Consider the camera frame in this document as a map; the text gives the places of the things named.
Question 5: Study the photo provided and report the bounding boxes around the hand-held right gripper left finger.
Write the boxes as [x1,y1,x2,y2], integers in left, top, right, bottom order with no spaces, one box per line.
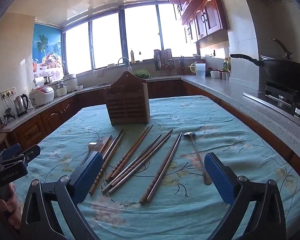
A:
[20,151,104,240]

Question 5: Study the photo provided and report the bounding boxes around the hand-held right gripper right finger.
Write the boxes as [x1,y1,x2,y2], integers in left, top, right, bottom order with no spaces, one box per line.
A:
[204,152,287,240]

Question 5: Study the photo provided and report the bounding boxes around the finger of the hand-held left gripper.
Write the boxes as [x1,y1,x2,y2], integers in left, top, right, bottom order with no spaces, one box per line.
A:
[0,143,23,161]
[18,144,41,161]

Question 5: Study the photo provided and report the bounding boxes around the metal fork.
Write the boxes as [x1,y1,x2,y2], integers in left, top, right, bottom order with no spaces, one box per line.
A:
[79,141,103,166]

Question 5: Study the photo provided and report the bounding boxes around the dark chopstick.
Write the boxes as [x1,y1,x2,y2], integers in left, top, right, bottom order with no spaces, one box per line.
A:
[103,129,127,162]
[102,129,123,160]

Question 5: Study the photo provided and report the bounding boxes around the wooden utensil holder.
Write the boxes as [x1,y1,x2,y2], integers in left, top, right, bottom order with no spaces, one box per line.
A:
[104,71,151,126]

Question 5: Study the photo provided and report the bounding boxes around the person's left hand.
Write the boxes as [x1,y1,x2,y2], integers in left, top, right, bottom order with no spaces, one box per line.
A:
[4,182,22,230]

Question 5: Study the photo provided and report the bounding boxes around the metal spoon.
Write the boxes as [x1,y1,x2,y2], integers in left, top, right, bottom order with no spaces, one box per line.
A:
[183,131,212,185]

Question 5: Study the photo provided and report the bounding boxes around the steel electric kettle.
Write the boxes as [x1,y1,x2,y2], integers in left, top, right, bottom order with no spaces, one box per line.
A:
[14,94,29,117]

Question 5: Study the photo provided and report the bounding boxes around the white and red rice cooker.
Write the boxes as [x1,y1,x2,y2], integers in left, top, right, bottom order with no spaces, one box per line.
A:
[29,86,55,108]

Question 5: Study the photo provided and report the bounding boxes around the small white cooker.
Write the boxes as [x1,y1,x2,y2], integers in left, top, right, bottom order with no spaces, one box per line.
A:
[54,81,69,97]

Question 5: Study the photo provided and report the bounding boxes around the large white cooking pot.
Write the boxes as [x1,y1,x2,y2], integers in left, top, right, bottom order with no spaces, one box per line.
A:
[62,74,78,90]

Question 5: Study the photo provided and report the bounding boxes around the steel sink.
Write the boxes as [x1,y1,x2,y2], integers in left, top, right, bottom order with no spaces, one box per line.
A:
[92,81,113,88]

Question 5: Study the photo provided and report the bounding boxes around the gas stove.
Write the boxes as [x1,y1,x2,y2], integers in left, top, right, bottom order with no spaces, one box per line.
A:
[242,81,300,120]

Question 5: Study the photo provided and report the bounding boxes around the tropical print roller blind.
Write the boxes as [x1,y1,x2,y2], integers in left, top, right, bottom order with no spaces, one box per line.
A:
[33,23,64,79]

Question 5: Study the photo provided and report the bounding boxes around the green colander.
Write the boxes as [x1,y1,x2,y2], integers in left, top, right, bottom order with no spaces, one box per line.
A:
[132,69,150,79]

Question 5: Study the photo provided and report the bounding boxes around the curved steel faucet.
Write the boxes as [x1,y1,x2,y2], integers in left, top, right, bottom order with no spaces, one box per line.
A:
[117,57,132,73]

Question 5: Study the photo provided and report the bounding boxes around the black wok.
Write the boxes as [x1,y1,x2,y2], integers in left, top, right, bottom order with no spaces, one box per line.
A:
[230,54,300,92]

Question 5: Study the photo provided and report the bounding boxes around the dish drying rack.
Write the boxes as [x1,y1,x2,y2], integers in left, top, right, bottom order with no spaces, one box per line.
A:
[154,49,176,72]

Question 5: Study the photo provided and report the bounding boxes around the large kitchen window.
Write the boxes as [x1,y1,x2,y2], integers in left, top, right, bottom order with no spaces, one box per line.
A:
[64,4,198,74]

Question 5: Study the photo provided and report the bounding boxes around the wooden upper cabinets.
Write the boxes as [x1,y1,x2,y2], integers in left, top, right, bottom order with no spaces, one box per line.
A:
[169,0,228,44]

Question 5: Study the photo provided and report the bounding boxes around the black cabled device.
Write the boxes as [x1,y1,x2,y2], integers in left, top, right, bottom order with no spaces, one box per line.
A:
[2,108,15,125]

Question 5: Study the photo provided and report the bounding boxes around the wall power socket strip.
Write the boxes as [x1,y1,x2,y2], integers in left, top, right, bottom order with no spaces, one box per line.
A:
[0,87,17,98]

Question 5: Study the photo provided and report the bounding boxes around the clear pitcher with green handle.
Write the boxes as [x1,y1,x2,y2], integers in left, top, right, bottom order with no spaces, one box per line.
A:
[190,61,206,78]

